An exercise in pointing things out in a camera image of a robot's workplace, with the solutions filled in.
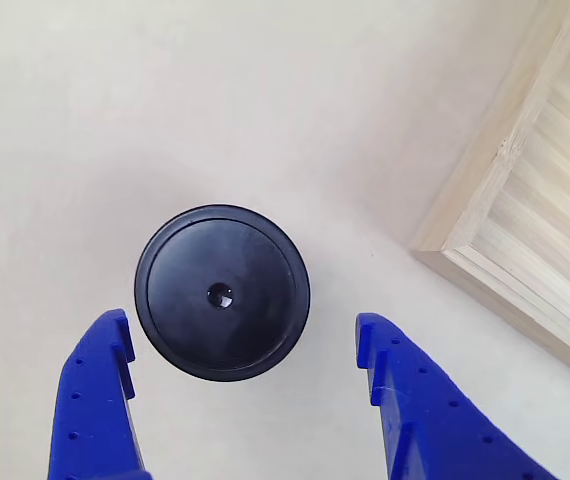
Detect black cylinder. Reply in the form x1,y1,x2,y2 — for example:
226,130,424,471
133,203,312,383

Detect wooden box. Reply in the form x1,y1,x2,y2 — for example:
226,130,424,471
409,0,570,392

